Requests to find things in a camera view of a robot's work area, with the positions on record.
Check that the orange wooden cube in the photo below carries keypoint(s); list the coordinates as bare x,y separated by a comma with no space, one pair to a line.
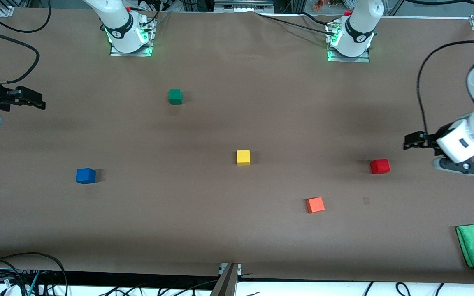
315,204

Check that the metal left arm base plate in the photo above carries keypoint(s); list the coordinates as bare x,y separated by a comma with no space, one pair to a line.
348,60

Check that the blue wooden cube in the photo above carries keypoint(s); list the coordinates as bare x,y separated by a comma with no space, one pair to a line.
85,176

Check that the brown paper table cover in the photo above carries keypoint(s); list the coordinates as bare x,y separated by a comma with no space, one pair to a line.
179,205

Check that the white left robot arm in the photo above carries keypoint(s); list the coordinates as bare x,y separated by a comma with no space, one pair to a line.
354,28

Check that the yellow wooden cube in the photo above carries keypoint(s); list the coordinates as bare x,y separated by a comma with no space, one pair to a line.
243,157

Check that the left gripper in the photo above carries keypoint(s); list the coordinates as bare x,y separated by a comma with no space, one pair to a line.
429,141

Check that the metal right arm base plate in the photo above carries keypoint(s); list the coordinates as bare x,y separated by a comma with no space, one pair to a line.
130,54

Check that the aluminium profile bracket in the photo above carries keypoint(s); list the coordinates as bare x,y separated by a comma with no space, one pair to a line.
226,283

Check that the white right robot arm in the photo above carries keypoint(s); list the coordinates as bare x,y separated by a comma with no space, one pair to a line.
117,20

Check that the green wooden cube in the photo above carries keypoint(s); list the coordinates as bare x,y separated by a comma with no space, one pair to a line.
175,96

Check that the red wooden cube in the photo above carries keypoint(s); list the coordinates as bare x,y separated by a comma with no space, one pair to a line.
380,166

